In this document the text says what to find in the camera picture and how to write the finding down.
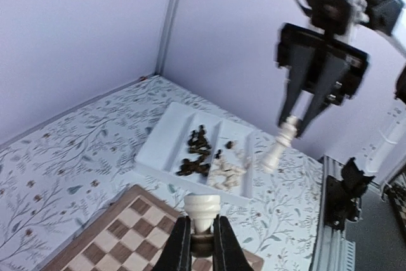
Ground floral table mat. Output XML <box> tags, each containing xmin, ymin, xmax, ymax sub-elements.
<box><xmin>1</xmin><ymin>77</ymin><xmax>323</xmax><ymax>270</ymax></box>

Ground pile of dark chess pieces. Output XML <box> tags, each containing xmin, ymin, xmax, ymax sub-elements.
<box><xmin>176</xmin><ymin>124</ymin><xmax>212</xmax><ymax>177</ymax></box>

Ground white chess king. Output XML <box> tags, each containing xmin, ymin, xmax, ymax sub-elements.
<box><xmin>261</xmin><ymin>116</ymin><xmax>299</xmax><ymax>174</ymax></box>

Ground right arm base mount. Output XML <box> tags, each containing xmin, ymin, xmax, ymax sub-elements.
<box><xmin>324</xmin><ymin>157</ymin><xmax>375</xmax><ymax>232</ymax></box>

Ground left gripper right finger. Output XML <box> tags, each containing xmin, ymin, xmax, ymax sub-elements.
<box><xmin>213</xmin><ymin>215</ymin><xmax>253</xmax><ymax>271</ymax></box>

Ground wooden chess board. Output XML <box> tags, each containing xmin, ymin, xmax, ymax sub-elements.
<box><xmin>44</xmin><ymin>185</ymin><xmax>263</xmax><ymax>271</ymax></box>

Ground pile of white chess pieces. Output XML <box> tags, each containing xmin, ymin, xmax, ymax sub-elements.
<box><xmin>207</xmin><ymin>149</ymin><xmax>252</xmax><ymax>192</ymax></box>

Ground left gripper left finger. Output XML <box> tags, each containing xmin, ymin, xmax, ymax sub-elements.
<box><xmin>154</xmin><ymin>216</ymin><xmax>192</xmax><ymax>271</ymax></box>

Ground white divided tray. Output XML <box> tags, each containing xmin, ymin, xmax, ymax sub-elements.
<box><xmin>135</xmin><ymin>102</ymin><xmax>258</xmax><ymax>206</ymax></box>

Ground white chess pawn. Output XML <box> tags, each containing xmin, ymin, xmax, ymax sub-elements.
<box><xmin>184</xmin><ymin>194</ymin><xmax>221</xmax><ymax>258</ymax></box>

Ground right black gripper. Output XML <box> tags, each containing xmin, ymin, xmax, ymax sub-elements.
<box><xmin>276</xmin><ymin>0</ymin><xmax>369</xmax><ymax>138</ymax></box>

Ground front aluminium rail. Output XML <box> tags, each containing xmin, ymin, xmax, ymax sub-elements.
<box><xmin>309</xmin><ymin>155</ymin><xmax>356</xmax><ymax>271</ymax></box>

